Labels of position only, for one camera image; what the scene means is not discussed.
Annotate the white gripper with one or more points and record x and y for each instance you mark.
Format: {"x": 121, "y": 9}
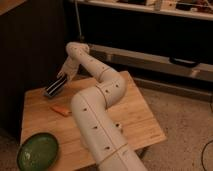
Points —
{"x": 69, "y": 68}

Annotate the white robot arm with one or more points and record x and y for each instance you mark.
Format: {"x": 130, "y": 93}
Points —
{"x": 106, "y": 143}

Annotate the orange flat block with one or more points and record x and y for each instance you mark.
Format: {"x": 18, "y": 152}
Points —
{"x": 61, "y": 110}

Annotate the dark wooden cabinet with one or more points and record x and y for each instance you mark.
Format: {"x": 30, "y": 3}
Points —
{"x": 32, "y": 49}

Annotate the long grey metal case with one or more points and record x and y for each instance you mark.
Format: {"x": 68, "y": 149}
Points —
{"x": 156, "y": 63}

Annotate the thin metal pole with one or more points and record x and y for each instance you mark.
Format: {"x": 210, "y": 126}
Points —
{"x": 81, "y": 37}

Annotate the green round bowl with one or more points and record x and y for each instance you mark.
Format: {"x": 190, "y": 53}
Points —
{"x": 38, "y": 152}

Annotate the cluttered white shelf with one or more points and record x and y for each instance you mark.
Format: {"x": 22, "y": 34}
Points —
{"x": 155, "y": 8}

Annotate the black case handle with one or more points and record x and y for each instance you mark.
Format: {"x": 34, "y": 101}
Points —
{"x": 183, "y": 63}

